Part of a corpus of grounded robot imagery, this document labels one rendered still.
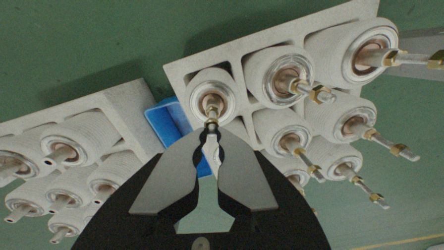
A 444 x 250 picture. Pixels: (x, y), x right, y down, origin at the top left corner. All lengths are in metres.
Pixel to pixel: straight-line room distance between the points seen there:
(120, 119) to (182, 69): 0.19
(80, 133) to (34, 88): 0.42
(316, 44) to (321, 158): 0.24
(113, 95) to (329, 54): 0.42
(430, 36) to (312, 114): 0.21
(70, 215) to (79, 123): 0.33
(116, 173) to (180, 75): 0.26
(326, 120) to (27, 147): 0.58
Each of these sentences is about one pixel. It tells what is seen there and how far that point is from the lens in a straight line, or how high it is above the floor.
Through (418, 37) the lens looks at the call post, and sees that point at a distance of 0.44.
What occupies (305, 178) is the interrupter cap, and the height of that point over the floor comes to 0.25.
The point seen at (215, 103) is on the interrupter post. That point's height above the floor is 0.27.
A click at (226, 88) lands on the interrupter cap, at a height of 0.25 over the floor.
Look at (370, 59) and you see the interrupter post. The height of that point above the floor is 0.27.
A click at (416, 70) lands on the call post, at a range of 0.44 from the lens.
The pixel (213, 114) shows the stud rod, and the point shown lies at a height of 0.30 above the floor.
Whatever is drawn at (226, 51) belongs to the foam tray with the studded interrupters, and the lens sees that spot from 0.27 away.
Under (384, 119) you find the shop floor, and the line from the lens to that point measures 0.86.
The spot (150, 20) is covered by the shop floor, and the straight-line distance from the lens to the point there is 0.49.
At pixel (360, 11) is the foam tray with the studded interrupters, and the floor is 0.18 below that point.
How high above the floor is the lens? 0.45
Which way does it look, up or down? 61 degrees down
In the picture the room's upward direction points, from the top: 175 degrees clockwise
